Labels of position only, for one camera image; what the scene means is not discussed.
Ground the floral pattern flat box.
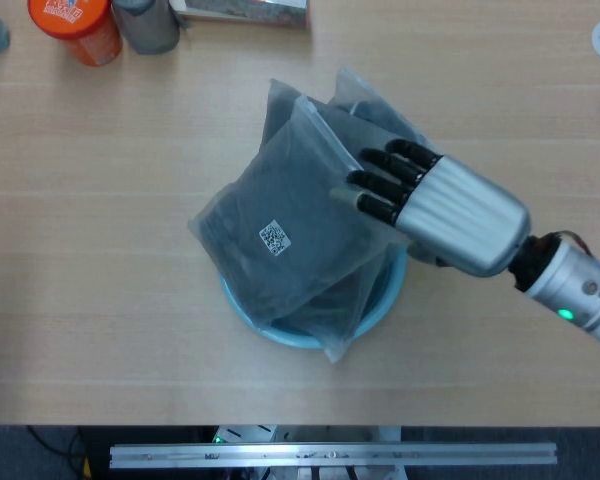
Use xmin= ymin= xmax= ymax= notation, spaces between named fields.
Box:
xmin=168 ymin=0 xmax=313 ymax=29

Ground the grey cylindrical container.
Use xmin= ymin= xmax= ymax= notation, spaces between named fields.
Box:
xmin=110 ymin=0 xmax=181 ymax=56

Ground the orange cylindrical canister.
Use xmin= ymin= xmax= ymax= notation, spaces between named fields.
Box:
xmin=27 ymin=0 xmax=124 ymax=68

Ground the grey bagged garment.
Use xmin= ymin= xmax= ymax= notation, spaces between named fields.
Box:
xmin=262 ymin=67 xmax=439 ymax=157

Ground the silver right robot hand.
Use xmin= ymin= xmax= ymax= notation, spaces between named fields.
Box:
xmin=347 ymin=138 xmax=532 ymax=279

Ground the light blue plastic bowl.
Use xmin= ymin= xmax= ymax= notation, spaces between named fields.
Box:
xmin=218 ymin=243 xmax=410 ymax=351

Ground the translucent plastic bag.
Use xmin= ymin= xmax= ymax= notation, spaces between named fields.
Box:
xmin=187 ymin=95 xmax=414 ymax=324

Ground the dark bagged garment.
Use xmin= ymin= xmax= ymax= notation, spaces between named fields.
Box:
xmin=272 ymin=244 xmax=406 ymax=364

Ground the black floor cable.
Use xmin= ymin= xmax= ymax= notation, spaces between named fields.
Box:
xmin=27 ymin=424 xmax=89 ymax=480

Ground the aluminium profile rail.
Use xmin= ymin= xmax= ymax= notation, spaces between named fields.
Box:
xmin=108 ymin=441 xmax=559 ymax=470

